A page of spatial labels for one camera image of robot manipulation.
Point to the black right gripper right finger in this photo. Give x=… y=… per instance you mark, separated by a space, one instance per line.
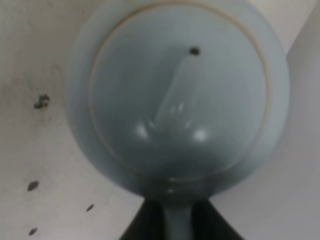
x=208 y=224

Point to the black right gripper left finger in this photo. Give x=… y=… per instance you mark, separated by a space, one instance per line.
x=148 y=224

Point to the light blue porcelain teapot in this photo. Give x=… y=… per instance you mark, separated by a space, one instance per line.
x=175 y=100

